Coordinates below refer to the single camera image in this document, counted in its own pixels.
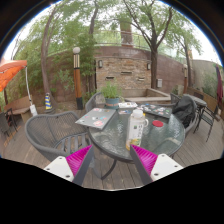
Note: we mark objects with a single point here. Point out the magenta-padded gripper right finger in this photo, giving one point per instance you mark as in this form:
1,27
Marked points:
146,160

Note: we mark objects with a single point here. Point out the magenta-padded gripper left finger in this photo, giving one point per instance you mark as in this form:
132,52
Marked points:
78,160

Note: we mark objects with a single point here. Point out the clear white-capped drink bottle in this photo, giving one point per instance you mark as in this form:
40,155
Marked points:
135,128

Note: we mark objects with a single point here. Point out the silver laptop with stickers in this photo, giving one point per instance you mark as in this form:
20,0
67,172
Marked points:
96,118

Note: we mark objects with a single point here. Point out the black laptop with stickers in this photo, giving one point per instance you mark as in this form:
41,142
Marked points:
155,110

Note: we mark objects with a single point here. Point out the colourful printed card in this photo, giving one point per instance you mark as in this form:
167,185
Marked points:
124,111

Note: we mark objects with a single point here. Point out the white sticker sheet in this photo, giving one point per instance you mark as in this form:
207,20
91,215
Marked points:
127,105

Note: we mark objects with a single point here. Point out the blue yellow striped cone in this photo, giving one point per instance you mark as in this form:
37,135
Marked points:
48,101

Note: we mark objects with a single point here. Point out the white canopy base weight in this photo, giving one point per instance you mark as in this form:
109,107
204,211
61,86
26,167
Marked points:
33,110

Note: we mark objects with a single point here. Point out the green plant in blue pot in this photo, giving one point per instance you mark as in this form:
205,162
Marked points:
111,93

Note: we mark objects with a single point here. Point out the wooden bench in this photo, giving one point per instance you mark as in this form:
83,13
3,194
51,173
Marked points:
18,105

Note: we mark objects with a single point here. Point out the orange canopy umbrella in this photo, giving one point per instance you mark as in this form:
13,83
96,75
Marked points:
11,71

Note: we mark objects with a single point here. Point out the grey wall box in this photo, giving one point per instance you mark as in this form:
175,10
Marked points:
159,83

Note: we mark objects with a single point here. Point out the black wall lamp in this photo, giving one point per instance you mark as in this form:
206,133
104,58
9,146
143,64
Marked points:
148,66
100,64

